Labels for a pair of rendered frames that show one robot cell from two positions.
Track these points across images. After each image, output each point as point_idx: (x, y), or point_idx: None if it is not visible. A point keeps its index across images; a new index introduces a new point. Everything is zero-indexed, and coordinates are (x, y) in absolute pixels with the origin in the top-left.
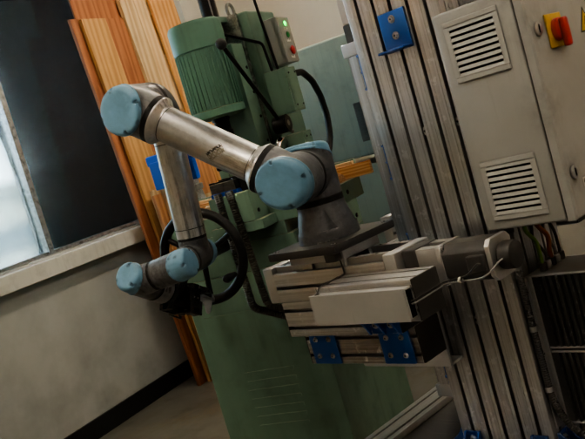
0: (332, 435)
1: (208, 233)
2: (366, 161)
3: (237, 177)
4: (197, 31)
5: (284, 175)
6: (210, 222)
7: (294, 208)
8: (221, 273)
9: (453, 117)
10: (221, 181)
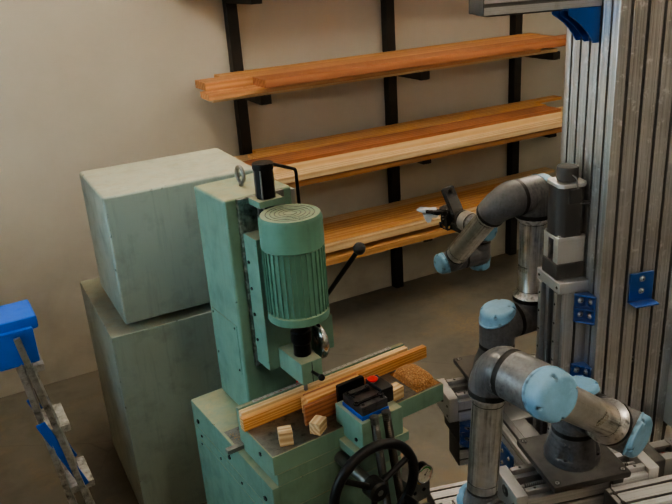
0: None
1: (318, 452)
2: (425, 347)
3: (596, 434)
4: (320, 229)
5: (647, 430)
6: (322, 440)
7: (406, 409)
8: (322, 489)
9: (659, 350)
10: (368, 399)
